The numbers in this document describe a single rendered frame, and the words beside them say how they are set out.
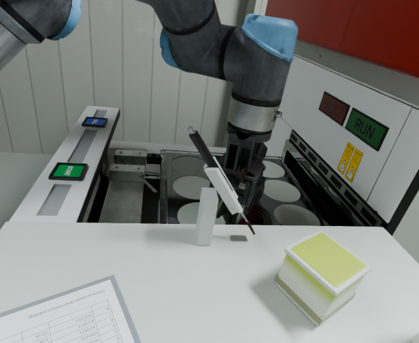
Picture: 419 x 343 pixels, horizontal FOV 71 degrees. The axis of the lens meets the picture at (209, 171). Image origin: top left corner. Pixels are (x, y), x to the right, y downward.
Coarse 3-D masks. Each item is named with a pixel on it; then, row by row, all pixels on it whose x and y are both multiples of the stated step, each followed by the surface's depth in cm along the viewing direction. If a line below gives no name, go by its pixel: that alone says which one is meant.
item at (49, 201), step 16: (96, 112) 86; (112, 112) 87; (80, 128) 74; (96, 128) 76; (64, 144) 66; (80, 144) 68; (96, 144) 68; (64, 160) 60; (80, 160) 62; (96, 160) 62; (32, 192) 50; (48, 192) 50; (64, 192) 51; (80, 192) 51; (32, 208) 46; (48, 208) 47; (64, 208) 47; (80, 208) 48
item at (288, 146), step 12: (288, 144) 91; (288, 156) 93; (300, 156) 83; (288, 168) 90; (312, 168) 77; (300, 180) 85; (324, 180) 72; (324, 192) 71; (336, 192) 67; (336, 204) 66; (348, 204) 63; (324, 216) 71; (348, 216) 62; (360, 216) 60
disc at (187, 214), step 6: (186, 204) 63; (192, 204) 63; (198, 204) 63; (180, 210) 60; (186, 210) 61; (192, 210) 61; (198, 210) 61; (180, 216) 59; (186, 216) 59; (192, 216) 59; (222, 216) 60; (180, 222) 57; (186, 222) 58; (192, 222) 58; (216, 222) 59; (222, 222) 59
